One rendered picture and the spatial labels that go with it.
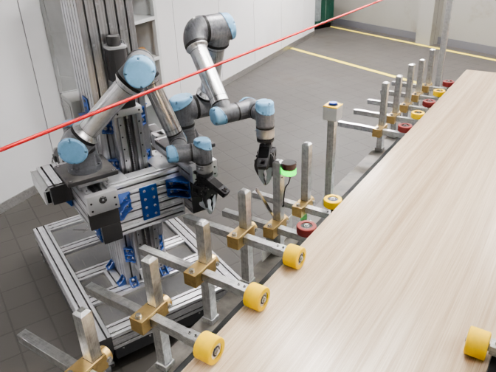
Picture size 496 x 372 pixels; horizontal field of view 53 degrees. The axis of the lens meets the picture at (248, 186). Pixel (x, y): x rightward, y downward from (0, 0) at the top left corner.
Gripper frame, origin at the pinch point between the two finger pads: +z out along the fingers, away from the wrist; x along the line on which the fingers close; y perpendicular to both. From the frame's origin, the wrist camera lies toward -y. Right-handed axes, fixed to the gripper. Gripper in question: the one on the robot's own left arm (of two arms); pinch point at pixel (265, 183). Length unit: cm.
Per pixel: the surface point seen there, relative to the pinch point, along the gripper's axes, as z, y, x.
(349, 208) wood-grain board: 10.8, 3.1, -35.5
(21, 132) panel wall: 45, 139, 228
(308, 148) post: -9.8, 16.2, -16.2
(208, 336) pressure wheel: 3, -87, -1
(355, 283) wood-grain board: 11, -46, -40
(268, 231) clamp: 15.2, -13.6, -3.6
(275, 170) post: -9.8, -6.7, -5.7
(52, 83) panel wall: 16, 179, 218
